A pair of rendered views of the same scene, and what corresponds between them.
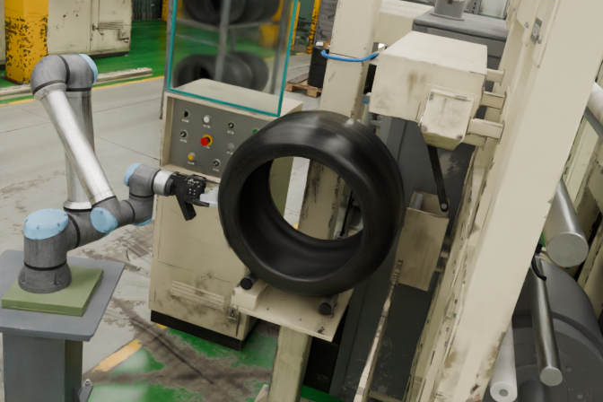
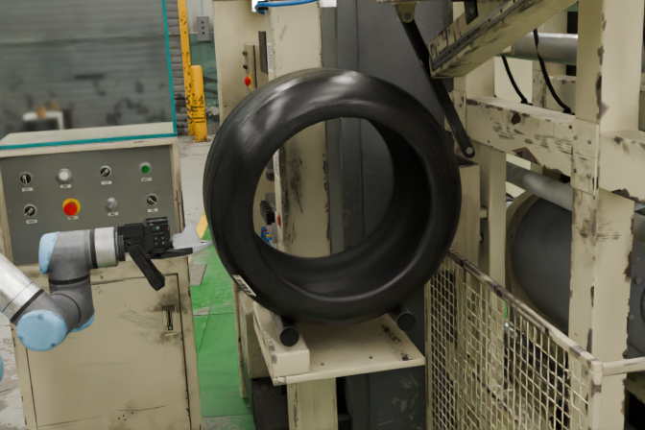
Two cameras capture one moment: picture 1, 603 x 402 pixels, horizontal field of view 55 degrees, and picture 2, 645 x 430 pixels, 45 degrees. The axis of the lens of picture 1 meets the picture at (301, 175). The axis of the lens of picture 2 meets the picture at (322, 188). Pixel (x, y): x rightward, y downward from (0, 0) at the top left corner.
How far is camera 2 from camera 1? 0.83 m
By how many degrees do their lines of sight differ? 25
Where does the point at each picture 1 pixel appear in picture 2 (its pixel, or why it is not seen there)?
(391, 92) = not seen: outside the picture
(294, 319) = (365, 360)
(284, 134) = (296, 97)
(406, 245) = not seen: hidden behind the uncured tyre
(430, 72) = not seen: outside the picture
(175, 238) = (59, 376)
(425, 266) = (468, 236)
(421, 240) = not seen: hidden behind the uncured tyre
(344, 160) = (388, 104)
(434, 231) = (467, 186)
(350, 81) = (308, 31)
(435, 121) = not seen: outside the picture
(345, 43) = not seen: outside the picture
